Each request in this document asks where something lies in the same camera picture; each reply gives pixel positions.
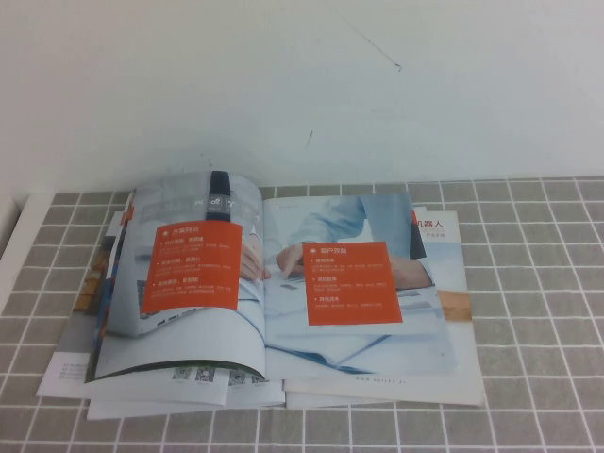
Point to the white side ledge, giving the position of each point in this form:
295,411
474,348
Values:
9,245

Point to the magazine with orange panels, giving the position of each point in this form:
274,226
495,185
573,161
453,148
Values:
330,236

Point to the grey checked tablecloth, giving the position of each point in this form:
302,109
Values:
519,401

